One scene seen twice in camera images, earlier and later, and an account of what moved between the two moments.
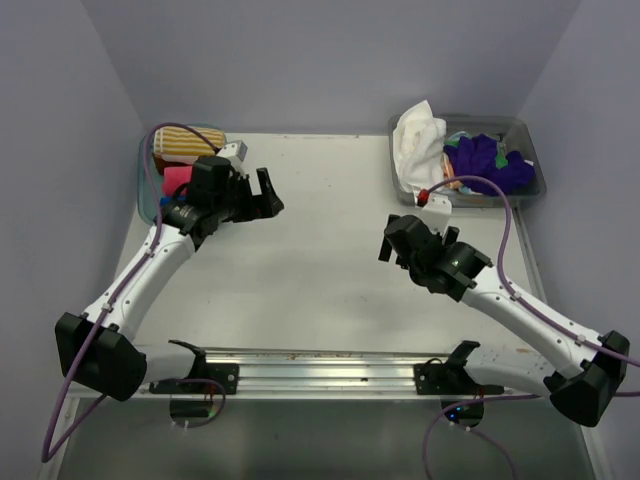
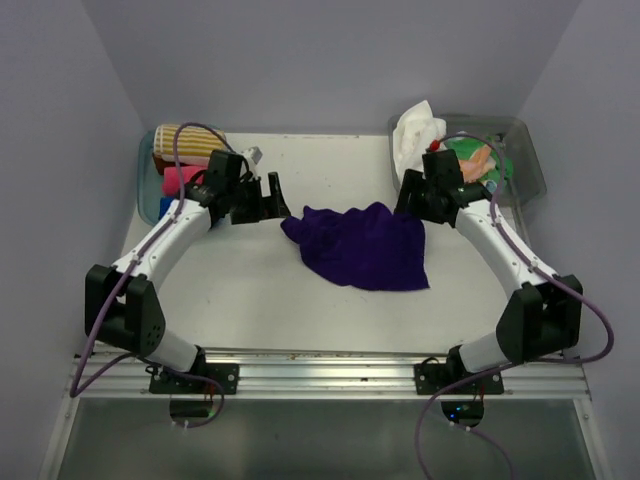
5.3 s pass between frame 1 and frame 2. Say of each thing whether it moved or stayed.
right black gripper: moved
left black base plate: stayed
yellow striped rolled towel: stayed
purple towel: moved
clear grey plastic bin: stayed
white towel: stayed
